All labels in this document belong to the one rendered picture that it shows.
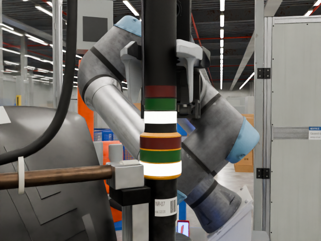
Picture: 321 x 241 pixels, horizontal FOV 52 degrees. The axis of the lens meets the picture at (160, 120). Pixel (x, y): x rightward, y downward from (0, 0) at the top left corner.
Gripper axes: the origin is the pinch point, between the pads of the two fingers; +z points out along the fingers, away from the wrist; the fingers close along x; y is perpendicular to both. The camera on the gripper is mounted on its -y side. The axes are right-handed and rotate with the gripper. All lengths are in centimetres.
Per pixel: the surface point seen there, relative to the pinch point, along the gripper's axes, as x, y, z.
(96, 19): 143, -110, -352
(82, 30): 157, -95, -344
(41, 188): 12.2, 14.2, -0.5
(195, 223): 25, 143, -380
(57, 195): 10.6, 15.0, -0.9
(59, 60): 75, -22, -127
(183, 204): 36, 108, -337
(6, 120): 19.3, 7.3, -4.9
